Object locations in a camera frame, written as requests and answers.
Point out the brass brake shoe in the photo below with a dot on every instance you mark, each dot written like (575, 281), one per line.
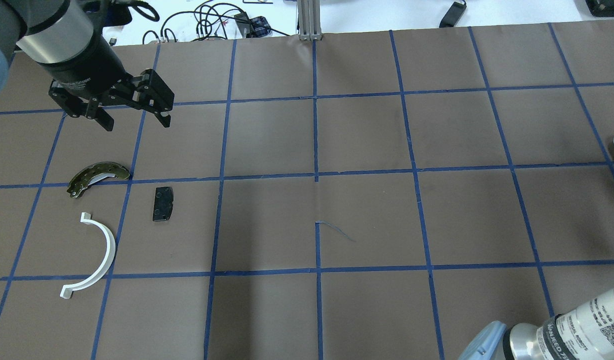
(93, 174)

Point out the black power adapter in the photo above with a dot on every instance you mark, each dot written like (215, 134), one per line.
(453, 14)

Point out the aluminium frame post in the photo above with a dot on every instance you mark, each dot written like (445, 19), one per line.
(309, 20)

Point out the black brake pad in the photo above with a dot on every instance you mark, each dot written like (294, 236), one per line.
(162, 204)

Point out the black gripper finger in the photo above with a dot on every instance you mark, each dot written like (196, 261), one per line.
(155, 96)
(98, 114)

